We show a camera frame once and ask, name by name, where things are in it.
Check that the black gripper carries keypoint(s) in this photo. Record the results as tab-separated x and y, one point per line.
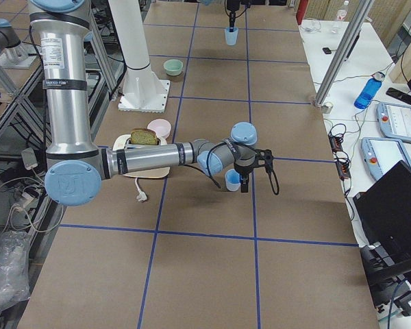
231	7
242	168

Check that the blue cup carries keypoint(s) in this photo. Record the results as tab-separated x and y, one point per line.
231	35
232	180

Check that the green bowl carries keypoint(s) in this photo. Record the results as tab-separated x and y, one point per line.
173	67

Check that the pink bowl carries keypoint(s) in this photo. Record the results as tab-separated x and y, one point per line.
161	127

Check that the clear plastic bottle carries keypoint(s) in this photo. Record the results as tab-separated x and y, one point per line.
342	11

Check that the bread slice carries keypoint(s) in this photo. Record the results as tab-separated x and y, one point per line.
143	136

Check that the lower teach pendant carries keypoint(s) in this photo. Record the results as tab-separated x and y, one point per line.
382	154

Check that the teach pendant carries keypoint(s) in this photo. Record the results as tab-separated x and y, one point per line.
394	120
382	154

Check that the blue water bottle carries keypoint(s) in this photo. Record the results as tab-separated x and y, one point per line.
369	91

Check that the black laptop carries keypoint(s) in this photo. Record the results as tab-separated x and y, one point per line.
385	210

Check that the upper teach pendant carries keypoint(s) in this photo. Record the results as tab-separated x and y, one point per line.
394	120

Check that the black smartphone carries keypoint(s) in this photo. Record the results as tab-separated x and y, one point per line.
399	95

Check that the clear plastic bag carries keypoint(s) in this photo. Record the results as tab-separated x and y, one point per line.
14	262

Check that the aluminium frame post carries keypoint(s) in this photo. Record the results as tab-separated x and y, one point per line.
349	36

